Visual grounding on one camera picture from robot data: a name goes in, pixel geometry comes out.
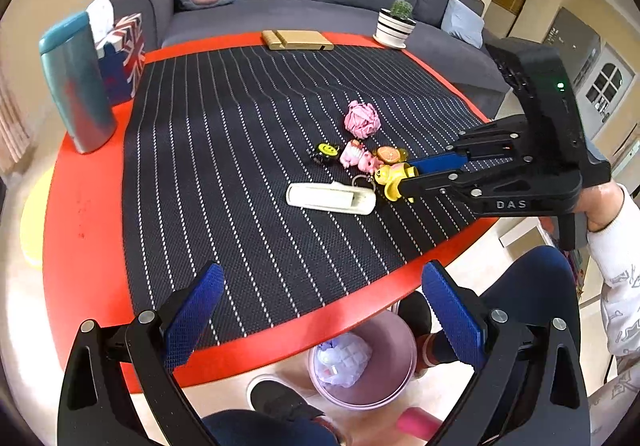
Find white plastic bag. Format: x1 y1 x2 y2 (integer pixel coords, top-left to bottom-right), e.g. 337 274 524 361
316 332 373 389

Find pink cylinder object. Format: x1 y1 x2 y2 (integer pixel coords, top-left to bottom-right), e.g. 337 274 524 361
395 407 444 442

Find light blue pillow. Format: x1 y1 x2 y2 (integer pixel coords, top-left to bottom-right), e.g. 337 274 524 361
441 0 486 49

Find black white-striped table mat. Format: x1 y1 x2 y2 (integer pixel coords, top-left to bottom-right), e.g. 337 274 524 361
116 46 493 347

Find person's right leg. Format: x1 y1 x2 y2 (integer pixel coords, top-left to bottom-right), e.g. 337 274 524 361
420 246 586 377

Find white door with arched window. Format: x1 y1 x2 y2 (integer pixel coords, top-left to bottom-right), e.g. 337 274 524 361
575 45 640 129

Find wooden phone stand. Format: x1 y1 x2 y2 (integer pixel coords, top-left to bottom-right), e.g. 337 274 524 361
261 29 335 52

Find dark grey sofa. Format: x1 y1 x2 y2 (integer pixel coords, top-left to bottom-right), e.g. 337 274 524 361
97 0 511 109

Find beige curtain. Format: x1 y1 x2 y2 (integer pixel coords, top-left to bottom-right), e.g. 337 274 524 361
0 71 36 173

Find yellow duck keychain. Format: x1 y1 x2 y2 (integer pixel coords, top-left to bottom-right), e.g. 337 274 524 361
372 163 420 203

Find pink and white toy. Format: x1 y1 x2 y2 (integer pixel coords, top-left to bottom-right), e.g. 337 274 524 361
340 140 364 169

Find person's left black shoe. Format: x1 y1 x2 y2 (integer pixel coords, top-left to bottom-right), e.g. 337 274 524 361
246 378 326 427

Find teal thermos bottle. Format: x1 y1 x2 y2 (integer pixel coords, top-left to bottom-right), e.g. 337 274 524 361
39 11 118 155

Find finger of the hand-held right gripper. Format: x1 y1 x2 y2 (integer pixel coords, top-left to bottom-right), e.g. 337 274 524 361
406 118 534 175
396 165 533 201

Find white printed sweater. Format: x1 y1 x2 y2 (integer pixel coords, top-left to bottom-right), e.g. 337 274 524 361
587 358 640 411

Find person's black shoe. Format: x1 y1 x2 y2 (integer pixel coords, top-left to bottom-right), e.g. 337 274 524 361
246 378 326 427
397 291 434 342

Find flag print tissue box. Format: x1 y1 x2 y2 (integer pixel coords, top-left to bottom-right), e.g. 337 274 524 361
86 0 147 104

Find orange slice toy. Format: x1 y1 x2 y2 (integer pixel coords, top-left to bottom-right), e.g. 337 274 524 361
376 146 408 165

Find pink waste bin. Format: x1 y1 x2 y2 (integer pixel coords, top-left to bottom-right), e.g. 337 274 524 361
307 311 418 409

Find person's leg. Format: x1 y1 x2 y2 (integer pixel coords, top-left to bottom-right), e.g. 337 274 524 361
420 246 586 377
200 408 346 446

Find cactus in striped pot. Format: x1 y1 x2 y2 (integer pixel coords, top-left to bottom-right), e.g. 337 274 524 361
374 0 417 49

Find yellow round floor cushion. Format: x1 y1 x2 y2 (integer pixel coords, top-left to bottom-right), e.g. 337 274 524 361
20 171 57 270

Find grey refrigerator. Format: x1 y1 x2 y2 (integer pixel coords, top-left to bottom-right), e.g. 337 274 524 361
542 8 602 88

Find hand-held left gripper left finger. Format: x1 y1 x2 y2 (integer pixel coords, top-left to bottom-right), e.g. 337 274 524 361
57 262 225 446

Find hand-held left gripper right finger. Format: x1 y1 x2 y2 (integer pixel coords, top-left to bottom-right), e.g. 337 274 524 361
421 260 592 446

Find person's right black shoe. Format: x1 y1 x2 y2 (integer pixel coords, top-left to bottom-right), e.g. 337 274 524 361
397 291 434 342

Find yellow smiley badge reel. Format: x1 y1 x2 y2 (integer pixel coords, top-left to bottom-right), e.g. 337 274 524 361
307 142 341 165

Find red table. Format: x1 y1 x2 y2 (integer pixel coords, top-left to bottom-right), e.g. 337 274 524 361
42 31 493 394

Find person's right hand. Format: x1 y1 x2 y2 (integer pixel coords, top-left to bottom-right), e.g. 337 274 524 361
575 182 630 233

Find oblong white plastic case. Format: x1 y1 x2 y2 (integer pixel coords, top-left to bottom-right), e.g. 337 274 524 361
286 181 377 216

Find pink pig toy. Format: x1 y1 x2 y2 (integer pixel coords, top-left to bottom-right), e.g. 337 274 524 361
357 151 386 174

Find person's left leg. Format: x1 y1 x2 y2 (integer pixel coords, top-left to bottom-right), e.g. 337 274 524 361
200 408 346 446

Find pink paper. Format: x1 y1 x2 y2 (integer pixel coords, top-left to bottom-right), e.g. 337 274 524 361
344 100 381 139

